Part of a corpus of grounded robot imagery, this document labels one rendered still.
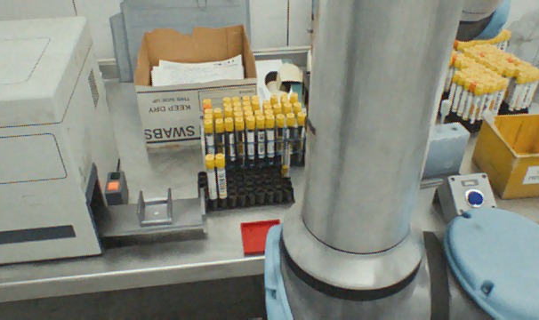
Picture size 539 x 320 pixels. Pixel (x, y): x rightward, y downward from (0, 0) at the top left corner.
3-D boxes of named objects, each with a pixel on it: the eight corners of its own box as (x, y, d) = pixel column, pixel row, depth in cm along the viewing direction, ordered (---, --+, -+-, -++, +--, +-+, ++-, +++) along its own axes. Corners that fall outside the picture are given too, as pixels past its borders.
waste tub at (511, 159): (500, 200, 89) (516, 156, 83) (470, 157, 100) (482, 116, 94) (568, 196, 90) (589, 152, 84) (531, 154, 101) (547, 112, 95)
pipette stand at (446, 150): (414, 189, 92) (424, 146, 86) (398, 167, 97) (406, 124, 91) (462, 180, 94) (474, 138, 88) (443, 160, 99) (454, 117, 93)
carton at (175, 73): (143, 150, 102) (131, 85, 93) (150, 85, 125) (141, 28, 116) (261, 140, 105) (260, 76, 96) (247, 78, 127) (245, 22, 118)
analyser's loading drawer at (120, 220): (78, 244, 78) (70, 221, 75) (85, 216, 83) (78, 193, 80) (207, 232, 80) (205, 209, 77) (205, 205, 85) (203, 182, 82)
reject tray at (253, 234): (244, 255, 79) (244, 252, 78) (240, 226, 84) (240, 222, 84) (285, 251, 79) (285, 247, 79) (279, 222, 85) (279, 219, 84)
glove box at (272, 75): (261, 140, 105) (261, 100, 99) (249, 86, 124) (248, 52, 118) (317, 134, 106) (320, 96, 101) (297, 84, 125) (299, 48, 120)
